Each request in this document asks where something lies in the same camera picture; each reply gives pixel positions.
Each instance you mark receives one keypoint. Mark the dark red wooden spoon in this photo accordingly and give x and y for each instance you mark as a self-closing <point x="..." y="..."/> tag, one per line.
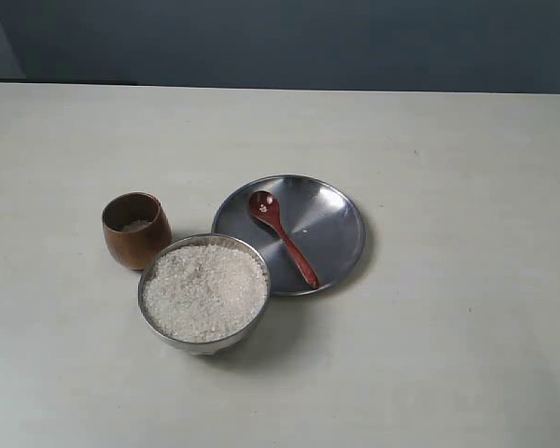
<point x="266" y="209"/>

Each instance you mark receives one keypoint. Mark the steel bowl of rice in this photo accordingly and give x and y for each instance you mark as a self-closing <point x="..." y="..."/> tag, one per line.
<point x="204" y="293"/>

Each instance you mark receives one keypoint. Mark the brown wooden cup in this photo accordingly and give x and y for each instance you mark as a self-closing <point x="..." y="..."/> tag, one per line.
<point x="135" y="229"/>

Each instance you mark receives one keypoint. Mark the round steel plate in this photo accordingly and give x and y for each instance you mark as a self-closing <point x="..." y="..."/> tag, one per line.
<point x="325" y="225"/>

